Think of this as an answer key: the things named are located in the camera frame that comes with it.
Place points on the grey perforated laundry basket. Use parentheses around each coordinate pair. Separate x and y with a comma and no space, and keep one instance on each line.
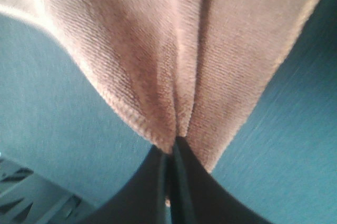
(26,197)

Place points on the brown towel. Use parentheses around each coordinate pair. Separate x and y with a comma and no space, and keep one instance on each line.
(190,68)

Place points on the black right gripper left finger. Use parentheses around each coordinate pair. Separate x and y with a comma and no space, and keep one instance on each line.
(142,199)

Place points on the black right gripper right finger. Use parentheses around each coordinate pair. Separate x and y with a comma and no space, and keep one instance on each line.
(196,197)

